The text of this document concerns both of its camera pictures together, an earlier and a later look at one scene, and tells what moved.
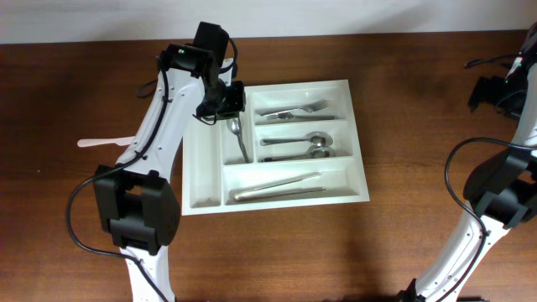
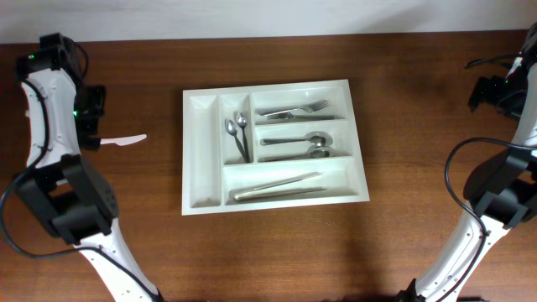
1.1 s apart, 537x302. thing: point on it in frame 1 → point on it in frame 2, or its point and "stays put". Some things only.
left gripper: x=224 y=107 → x=92 y=137
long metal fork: x=289 y=116 stays put
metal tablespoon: x=318 y=138 stays put
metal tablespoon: x=322 y=151 stays put
